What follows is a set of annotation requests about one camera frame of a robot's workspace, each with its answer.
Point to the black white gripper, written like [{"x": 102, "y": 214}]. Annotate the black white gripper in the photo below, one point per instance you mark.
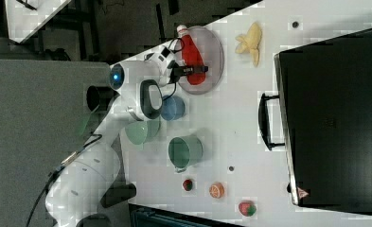
[{"x": 170, "y": 68}]

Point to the red ketchup bottle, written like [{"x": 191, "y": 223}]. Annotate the red ketchup bottle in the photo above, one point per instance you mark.
[{"x": 191, "y": 55}]

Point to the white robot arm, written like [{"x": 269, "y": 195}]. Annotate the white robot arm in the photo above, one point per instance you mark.
[{"x": 83, "y": 179}]

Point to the round pink plate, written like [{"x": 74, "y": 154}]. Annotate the round pink plate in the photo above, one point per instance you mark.
[{"x": 209, "y": 46}]

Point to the blue bowl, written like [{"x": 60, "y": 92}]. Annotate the blue bowl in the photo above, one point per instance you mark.
[{"x": 173, "y": 108}]

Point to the toy banana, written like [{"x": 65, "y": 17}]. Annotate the toy banana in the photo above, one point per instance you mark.
[{"x": 249, "y": 42}]

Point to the green perforated basket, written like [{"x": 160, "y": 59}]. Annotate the green perforated basket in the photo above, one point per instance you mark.
[{"x": 140, "y": 132}]

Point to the green mug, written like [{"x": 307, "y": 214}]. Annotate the green mug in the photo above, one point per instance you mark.
[{"x": 185, "y": 151}]

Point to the small toy strawberry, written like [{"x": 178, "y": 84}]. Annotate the small toy strawberry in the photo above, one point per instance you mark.
[{"x": 187, "y": 185}]

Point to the toy orange slice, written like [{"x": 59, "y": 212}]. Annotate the toy orange slice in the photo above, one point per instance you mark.
[{"x": 216, "y": 190}]

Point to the black toaster oven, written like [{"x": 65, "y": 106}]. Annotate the black toaster oven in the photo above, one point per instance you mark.
[{"x": 324, "y": 92}]

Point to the large toy strawberry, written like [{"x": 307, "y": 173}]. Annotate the large toy strawberry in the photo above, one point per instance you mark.
[{"x": 247, "y": 208}]

